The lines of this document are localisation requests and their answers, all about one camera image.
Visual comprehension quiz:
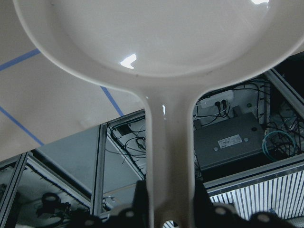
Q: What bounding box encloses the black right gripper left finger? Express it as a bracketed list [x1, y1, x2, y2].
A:
[132, 180, 149, 228]

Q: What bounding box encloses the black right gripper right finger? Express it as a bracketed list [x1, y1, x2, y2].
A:
[194, 180, 213, 228]

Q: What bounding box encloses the white plastic dustpan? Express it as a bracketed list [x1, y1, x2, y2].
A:
[14, 0, 304, 228]

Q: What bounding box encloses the grey electronics controller box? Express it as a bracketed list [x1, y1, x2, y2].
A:
[194, 113, 264, 171]

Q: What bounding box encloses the white power strip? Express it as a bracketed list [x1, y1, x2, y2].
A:
[196, 90, 234, 108]

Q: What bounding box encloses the teal coiled cable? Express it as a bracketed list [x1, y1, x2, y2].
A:
[262, 131, 297, 160]

